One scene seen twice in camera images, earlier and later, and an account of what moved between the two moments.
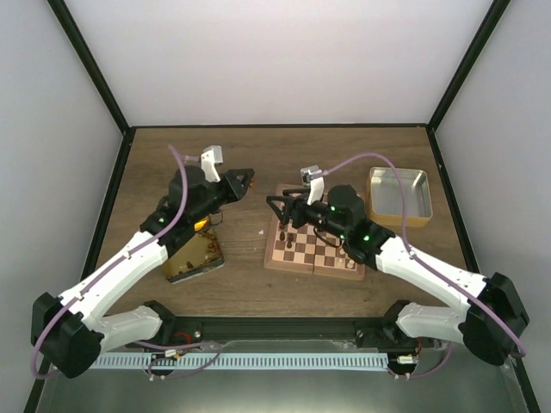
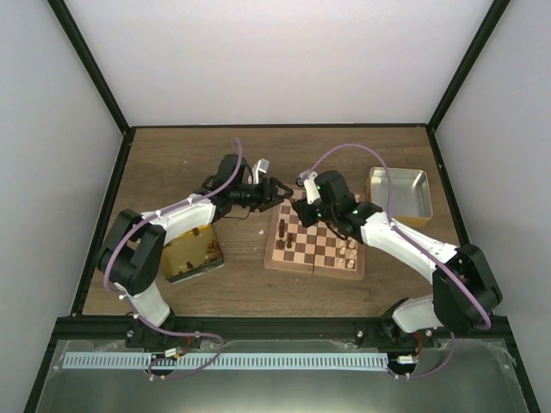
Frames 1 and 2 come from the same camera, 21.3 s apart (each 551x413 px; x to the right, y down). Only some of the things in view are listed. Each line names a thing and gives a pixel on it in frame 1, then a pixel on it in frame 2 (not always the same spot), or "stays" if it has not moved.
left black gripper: x=238 y=190 to x=270 y=194
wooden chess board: x=300 y=249 stays
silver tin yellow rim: x=384 y=198 stays
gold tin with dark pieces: x=201 y=253 stays
